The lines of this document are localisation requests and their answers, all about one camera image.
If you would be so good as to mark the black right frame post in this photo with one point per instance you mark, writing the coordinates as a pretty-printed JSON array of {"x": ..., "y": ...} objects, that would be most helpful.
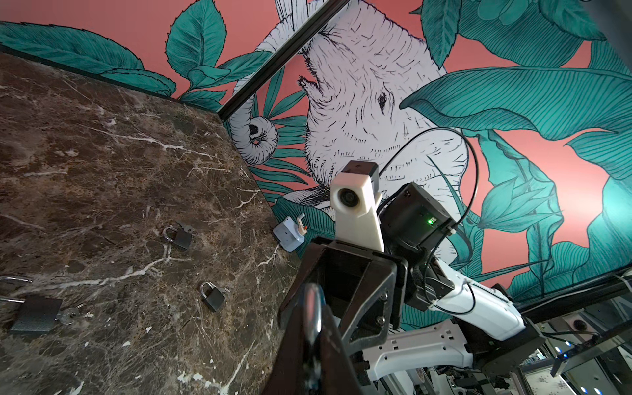
[{"x": 282, "y": 56}]

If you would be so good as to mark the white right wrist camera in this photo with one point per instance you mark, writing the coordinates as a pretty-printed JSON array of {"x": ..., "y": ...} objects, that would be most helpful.
[{"x": 355, "y": 197}]

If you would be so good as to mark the black front mounting rail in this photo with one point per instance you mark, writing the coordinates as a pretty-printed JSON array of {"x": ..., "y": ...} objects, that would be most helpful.
[{"x": 603, "y": 289}]

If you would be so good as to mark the black padlock front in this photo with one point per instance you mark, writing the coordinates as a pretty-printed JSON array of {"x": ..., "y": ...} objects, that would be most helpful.
[{"x": 212, "y": 296}]

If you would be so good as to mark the black padlock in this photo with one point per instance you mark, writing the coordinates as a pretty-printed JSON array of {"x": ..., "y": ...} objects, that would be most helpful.
[
  {"x": 180, "y": 237},
  {"x": 212, "y": 296}
]

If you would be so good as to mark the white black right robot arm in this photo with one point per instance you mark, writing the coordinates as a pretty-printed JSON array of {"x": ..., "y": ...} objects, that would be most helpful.
[{"x": 405, "y": 308}]

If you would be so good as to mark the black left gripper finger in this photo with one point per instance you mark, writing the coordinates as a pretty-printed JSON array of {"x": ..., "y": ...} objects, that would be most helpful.
[{"x": 311, "y": 358}]

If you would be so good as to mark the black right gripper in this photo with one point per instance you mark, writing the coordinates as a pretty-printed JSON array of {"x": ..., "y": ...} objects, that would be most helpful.
[{"x": 364, "y": 289}]

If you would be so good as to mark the blue padlock left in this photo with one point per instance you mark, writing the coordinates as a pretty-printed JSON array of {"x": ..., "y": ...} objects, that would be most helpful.
[{"x": 39, "y": 315}]

